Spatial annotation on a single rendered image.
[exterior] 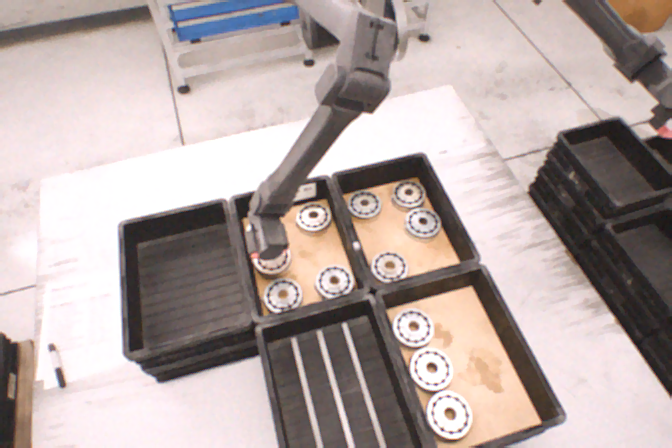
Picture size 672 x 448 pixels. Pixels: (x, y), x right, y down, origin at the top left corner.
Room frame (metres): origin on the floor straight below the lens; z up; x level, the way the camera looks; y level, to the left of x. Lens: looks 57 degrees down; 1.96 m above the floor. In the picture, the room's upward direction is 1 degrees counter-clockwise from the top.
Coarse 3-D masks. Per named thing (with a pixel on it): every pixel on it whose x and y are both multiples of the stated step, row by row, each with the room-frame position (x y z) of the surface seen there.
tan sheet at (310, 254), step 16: (288, 224) 0.76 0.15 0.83; (288, 240) 0.71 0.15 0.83; (304, 240) 0.70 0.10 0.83; (320, 240) 0.70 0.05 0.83; (336, 240) 0.70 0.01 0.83; (304, 256) 0.65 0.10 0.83; (320, 256) 0.65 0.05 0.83; (336, 256) 0.65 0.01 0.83; (256, 272) 0.60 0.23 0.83; (288, 272) 0.60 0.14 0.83; (304, 272) 0.60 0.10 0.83; (304, 288) 0.55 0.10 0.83; (304, 304) 0.50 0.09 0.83
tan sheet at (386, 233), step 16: (384, 192) 0.88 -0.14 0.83; (384, 208) 0.82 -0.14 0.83; (368, 224) 0.76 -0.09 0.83; (384, 224) 0.76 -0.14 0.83; (400, 224) 0.76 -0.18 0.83; (368, 240) 0.70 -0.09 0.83; (384, 240) 0.70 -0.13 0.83; (400, 240) 0.70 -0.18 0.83; (368, 256) 0.65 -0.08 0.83; (416, 256) 0.65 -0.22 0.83; (432, 256) 0.65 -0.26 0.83; (448, 256) 0.65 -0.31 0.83; (416, 272) 0.60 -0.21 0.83
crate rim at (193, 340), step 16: (176, 208) 0.75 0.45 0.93; (192, 208) 0.75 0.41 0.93; (224, 208) 0.75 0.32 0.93; (128, 224) 0.70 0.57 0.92; (240, 272) 0.55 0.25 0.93; (240, 288) 0.50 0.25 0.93; (128, 336) 0.39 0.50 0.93; (192, 336) 0.38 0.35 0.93; (208, 336) 0.38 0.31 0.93; (224, 336) 0.39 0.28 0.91; (128, 352) 0.35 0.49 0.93; (144, 352) 0.35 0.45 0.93; (160, 352) 0.35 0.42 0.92
